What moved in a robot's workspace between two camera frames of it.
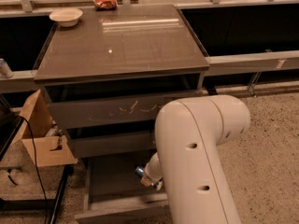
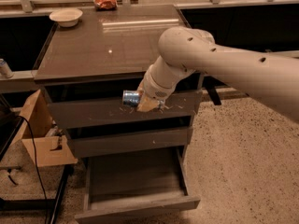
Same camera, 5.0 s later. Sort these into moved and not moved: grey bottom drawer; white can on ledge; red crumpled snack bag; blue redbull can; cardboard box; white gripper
Moved: white gripper; blue redbull can
Not moved: cardboard box; red crumpled snack bag; grey bottom drawer; white can on ledge
